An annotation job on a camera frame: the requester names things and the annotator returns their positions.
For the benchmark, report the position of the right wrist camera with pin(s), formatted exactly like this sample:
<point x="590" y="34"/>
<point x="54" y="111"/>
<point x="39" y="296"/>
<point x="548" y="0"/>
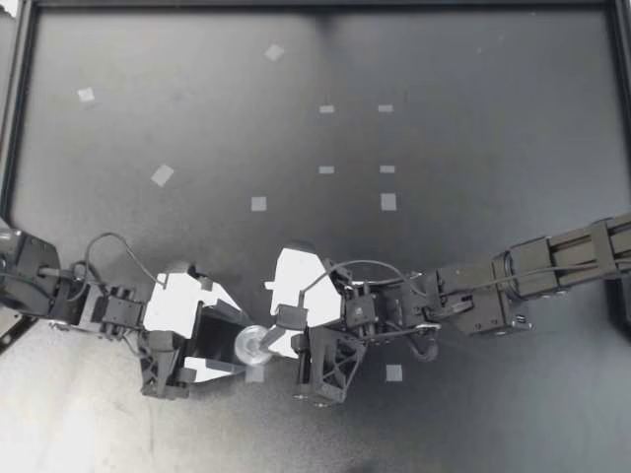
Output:
<point x="301" y="276"/>

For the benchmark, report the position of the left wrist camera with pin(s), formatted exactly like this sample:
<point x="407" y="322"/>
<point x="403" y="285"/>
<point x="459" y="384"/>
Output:
<point x="172" y="305"/>

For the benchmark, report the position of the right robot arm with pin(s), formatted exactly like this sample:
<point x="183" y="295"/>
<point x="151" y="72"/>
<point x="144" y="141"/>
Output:
<point x="542" y="266"/>

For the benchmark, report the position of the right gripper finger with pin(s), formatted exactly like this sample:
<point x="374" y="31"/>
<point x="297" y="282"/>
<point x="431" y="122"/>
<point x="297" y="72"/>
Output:
<point x="286" y="345"/>

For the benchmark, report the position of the black frame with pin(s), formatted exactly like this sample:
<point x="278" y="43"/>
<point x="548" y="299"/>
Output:
<point x="15" y="98"/>

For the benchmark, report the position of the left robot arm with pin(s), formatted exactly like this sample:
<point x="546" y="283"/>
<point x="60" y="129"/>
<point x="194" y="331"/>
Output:
<point x="29" y="276"/>

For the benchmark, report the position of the small clear plastic cup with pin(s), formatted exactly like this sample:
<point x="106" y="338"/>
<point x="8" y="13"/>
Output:
<point x="249" y="345"/>

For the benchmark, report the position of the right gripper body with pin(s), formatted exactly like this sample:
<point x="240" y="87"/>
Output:
<point x="325" y="364"/>

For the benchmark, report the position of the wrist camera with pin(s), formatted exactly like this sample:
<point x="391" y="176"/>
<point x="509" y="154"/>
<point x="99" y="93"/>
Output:
<point x="172" y="305"/>
<point x="301" y="276"/>

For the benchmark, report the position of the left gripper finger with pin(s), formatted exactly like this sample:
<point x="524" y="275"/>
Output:
<point x="207" y="369"/>
<point x="219" y="298"/>

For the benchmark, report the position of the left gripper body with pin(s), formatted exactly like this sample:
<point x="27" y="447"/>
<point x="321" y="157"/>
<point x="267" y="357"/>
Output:
<point x="162" y="364"/>

